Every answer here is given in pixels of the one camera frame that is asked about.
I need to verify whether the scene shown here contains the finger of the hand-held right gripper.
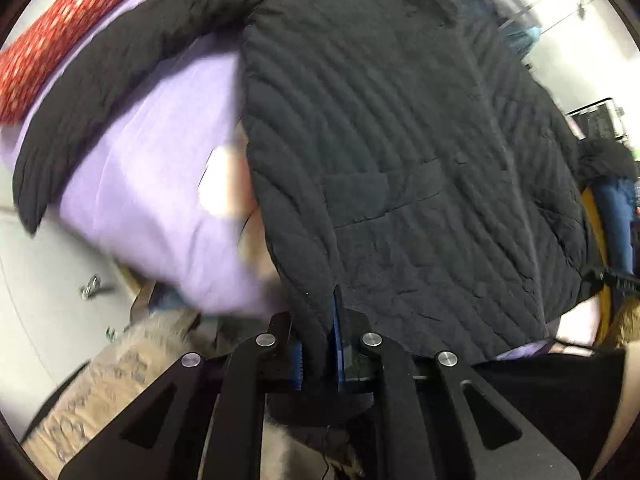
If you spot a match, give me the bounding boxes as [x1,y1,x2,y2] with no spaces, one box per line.
[584,267,640,293]

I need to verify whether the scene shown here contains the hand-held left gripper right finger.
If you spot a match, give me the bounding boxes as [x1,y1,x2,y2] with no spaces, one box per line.
[331,285,583,480]

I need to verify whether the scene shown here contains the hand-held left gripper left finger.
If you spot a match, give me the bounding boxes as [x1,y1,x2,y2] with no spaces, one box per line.
[59,311,307,480]

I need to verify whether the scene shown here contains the black quilted jacket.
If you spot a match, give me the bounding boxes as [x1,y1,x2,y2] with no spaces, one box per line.
[12,0,607,428]

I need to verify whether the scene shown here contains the blue jeans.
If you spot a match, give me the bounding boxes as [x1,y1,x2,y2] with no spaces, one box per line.
[594,177,637,277]

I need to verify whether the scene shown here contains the beige patterned cloth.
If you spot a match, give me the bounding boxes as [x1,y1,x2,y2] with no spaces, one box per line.
[20,310,203,467]

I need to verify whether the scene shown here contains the small metal object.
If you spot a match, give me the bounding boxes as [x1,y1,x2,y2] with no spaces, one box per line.
[78,274,103,300]

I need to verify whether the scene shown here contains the purple floral bedsheet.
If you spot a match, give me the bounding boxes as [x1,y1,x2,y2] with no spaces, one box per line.
[0,0,606,367]

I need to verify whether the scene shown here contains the red patterned cloth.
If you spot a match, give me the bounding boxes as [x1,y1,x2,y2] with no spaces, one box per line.
[0,0,191,124]

